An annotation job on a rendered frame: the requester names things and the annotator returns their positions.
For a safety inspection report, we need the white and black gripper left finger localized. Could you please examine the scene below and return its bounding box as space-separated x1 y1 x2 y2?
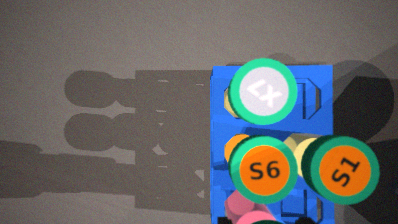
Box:
217 217 233 224

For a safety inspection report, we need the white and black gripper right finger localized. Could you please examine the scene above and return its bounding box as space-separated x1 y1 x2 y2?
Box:
295 217 317 224

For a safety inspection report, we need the green tube cap with orange s6 dot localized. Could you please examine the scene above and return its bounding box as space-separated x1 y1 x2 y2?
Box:
224 133 298 204

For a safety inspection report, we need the blue tube rack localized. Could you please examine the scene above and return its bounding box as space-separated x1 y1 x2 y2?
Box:
210 65 335 224

